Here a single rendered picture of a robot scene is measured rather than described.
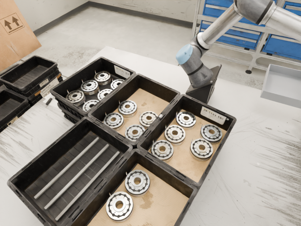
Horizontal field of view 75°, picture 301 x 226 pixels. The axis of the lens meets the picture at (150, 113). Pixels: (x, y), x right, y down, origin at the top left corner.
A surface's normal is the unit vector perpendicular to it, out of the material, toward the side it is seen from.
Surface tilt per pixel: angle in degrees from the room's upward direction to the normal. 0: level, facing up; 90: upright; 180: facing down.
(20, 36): 74
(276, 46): 90
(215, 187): 0
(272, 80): 3
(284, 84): 3
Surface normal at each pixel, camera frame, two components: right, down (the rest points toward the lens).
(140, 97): -0.01, -0.65
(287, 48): -0.45, 0.68
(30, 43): 0.84, 0.14
